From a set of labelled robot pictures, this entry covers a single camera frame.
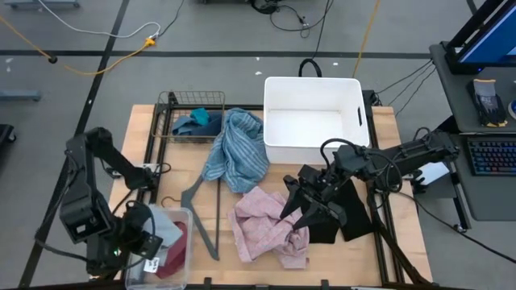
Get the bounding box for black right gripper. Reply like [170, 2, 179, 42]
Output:
[279, 144, 368, 231]

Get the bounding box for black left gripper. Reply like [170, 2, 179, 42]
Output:
[119, 200, 165, 262]

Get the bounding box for dusty blue waffle cloth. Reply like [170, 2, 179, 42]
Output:
[148, 204, 184, 267]

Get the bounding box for maroon cloth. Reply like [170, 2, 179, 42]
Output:
[155, 220, 189, 280]

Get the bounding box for black cloth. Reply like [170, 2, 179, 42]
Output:
[307, 178, 375, 245]

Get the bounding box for pink woven button shirt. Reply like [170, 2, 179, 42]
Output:
[227, 185, 311, 270]

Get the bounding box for white paper tag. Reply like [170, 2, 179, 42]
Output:
[143, 257, 160, 275]

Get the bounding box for clear plastic bin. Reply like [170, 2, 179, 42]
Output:
[124, 206, 194, 290]

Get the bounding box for dark grey clothes hanger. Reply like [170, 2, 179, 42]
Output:
[160, 175, 223, 262]

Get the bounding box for white perforated plastic basket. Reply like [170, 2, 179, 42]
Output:
[262, 76, 371, 166]

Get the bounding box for blue striped shirt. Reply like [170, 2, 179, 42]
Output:
[201, 107, 271, 194]

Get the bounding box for steel blue cloth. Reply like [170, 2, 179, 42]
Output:
[172, 115, 202, 137]

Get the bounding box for navy cloth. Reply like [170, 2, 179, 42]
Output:
[198, 111, 224, 139]

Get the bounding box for bright teal cloth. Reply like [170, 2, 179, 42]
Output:
[189, 107, 211, 126]

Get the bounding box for grey side desk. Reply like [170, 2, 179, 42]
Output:
[428, 41, 516, 222]

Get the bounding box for backlit computer keyboard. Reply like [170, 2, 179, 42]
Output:
[466, 136, 516, 177]

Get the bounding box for black grey work gloves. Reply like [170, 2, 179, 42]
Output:
[466, 77, 509, 129]

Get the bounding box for black computer monitor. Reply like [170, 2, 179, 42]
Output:
[444, 0, 516, 76]

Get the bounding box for black metal table frame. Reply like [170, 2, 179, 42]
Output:
[135, 90, 437, 290]

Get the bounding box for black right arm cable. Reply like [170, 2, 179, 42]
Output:
[397, 188, 516, 266]

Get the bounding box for black wire basket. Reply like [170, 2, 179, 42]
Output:
[151, 90, 227, 143]

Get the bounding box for black looped cable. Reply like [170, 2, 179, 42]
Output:
[298, 57, 323, 78]

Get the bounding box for yellow floor cable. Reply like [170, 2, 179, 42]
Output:
[0, 14, 157, 77]

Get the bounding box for yellow hanging cable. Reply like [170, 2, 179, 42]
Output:
[352, 0, 382, 78]

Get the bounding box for black floor cable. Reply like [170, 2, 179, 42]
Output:
[248, 0, 335, 61]

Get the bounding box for white floor cable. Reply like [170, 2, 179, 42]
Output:
[37, 0, 162, 39]

